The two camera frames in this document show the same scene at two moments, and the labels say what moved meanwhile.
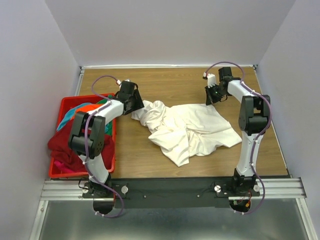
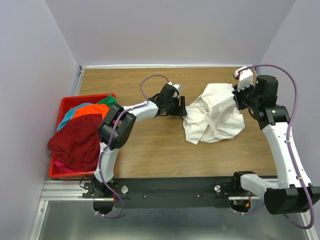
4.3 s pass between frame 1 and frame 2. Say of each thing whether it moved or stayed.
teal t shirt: stayed
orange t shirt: stayed
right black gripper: moved
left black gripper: moved
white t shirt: moved
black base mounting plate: stayed
